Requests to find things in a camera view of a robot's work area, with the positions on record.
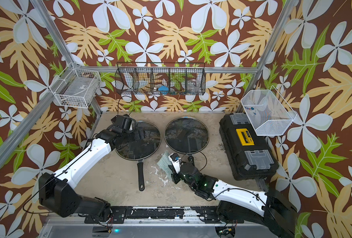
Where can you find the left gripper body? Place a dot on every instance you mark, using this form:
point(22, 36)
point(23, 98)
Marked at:
point(131, 134)

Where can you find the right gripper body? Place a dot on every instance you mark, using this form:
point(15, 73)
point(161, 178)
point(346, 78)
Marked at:
point(177, 177)

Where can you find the green microfibre cloth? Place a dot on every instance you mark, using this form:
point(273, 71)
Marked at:
point(164, 163)

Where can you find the glass pot lid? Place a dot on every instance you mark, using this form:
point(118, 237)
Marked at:
point(186, 135)
point(141, 143)

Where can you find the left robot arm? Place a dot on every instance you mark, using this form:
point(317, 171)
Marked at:
point(57, 190)

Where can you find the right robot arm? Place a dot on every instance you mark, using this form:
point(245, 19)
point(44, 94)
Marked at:
point(268, 208)

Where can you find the left black frying pan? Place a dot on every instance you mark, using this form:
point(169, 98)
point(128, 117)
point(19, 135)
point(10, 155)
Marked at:
point(140, 171)

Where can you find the blue object in basket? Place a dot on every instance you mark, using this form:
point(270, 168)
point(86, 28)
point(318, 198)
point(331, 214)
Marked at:
point(163, 90)

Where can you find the black tool case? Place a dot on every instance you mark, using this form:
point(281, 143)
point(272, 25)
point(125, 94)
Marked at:
point(249, 155)

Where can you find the white mesh basket right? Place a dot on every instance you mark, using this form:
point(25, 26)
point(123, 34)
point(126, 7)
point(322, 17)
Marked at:
point(268, 112)

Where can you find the white wire basket left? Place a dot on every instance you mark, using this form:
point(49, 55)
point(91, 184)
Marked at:
point(76, 86)

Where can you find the black wire basket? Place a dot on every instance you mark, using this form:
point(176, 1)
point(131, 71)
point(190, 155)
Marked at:
point(181, 78)

